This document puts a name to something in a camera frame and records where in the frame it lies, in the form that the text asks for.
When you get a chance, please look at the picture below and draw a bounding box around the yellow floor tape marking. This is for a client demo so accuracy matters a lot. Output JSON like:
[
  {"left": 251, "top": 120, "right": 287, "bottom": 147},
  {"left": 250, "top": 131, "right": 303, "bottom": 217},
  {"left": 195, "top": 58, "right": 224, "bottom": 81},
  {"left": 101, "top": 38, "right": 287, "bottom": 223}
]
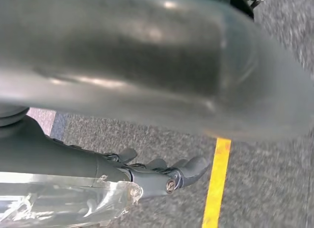
[{"left": 201, "top": 137, "right": 232, "bottom": 228}]

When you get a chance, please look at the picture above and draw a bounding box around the clear plastic cover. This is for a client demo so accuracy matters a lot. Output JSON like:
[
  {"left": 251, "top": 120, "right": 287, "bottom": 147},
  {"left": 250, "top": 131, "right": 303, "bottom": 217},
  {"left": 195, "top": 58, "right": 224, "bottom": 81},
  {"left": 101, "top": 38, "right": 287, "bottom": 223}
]
[{"left": 0, "top": 172, "right": 143, "bottom": 228}]

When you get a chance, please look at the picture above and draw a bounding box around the black robot leg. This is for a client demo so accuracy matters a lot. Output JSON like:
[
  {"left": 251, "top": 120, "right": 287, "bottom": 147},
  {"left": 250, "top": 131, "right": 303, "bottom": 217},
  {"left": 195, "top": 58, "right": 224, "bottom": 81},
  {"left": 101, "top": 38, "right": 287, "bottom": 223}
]
[{"left": 220, "top": 0, "right": 266, "bottom": 20}]

